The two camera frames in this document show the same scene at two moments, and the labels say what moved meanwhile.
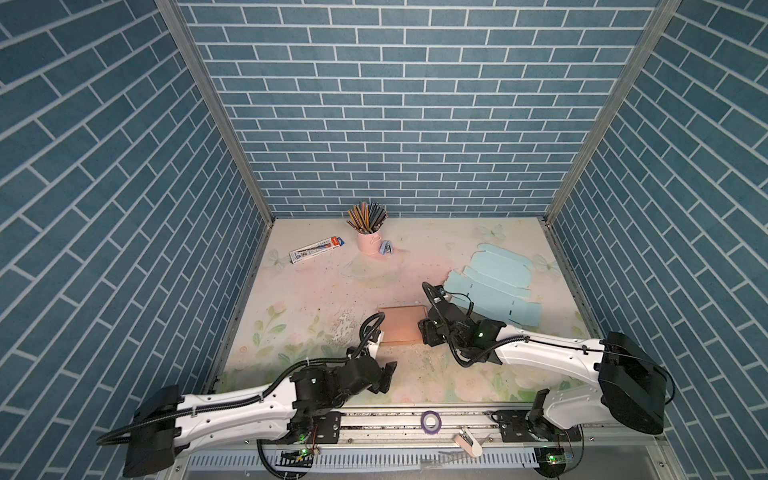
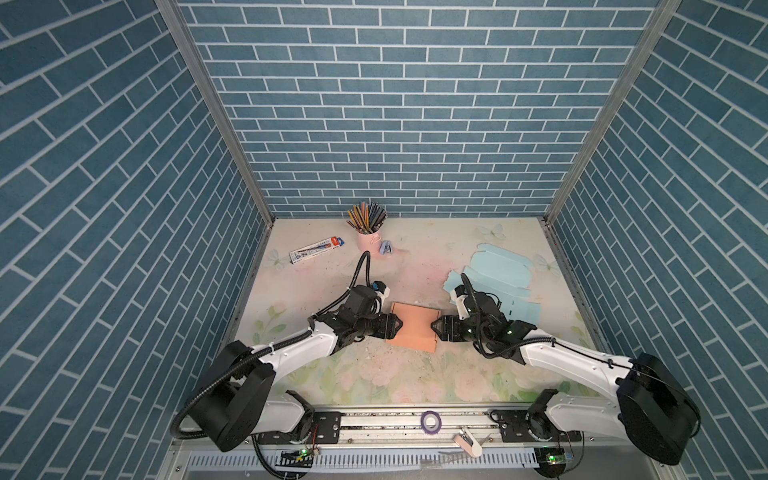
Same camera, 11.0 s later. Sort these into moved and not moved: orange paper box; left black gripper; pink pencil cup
Moved: left black gripper
Not moved: pink pencil cup; orange paper box
